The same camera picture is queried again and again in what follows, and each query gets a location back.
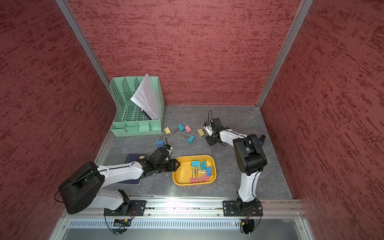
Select yellow binder clip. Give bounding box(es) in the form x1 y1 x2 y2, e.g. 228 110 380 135
159 127 172 137
198 129 205 137

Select yellow plastic storage box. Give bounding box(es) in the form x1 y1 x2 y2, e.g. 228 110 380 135
173 155 217 187

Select pink binder clip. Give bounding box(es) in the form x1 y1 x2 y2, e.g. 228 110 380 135
185 125 192 133
190 178 200 184
200 175 210 183

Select teal white binder clip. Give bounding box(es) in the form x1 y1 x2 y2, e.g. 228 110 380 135
191 161 201 178

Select pink binder clip back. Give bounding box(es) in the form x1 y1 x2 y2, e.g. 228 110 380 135
190 178 200 184

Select blue binder clip front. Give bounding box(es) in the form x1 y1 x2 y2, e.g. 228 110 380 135
206 167 212 176

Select blue binder clip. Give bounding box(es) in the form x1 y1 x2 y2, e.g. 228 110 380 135
156 141 165 147
206 167 212 176

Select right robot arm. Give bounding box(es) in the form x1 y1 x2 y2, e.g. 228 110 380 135
203 118 267 211

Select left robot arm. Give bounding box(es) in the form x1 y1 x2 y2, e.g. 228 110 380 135
57 145 181 216

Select blue binder clip left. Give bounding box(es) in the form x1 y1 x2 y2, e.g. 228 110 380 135
156 141 165 147

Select dark blue notebook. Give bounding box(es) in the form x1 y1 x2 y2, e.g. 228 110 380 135
118 154 147 185

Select green plastic desk organizer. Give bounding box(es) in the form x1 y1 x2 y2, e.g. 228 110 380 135
110 76 165 137

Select white papers in organizer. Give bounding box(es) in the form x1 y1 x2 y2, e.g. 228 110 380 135
130 74 161 120

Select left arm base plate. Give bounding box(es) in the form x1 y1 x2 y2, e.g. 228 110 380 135
104 200 147 217

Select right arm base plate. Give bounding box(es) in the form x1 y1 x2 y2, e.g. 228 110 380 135
222 199 264 217

